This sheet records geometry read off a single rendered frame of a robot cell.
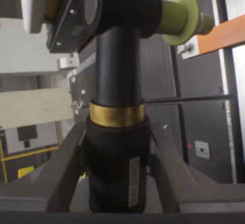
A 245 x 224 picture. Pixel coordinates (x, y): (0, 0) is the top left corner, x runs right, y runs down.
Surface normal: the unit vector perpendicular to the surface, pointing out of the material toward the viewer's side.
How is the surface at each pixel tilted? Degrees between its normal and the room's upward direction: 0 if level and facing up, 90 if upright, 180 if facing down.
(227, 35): 0
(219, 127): 0
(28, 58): 90
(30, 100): 90
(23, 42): 90
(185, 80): 0
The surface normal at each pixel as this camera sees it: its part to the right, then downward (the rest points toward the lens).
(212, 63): -0.86, 0.12
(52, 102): 0.48, -0.04
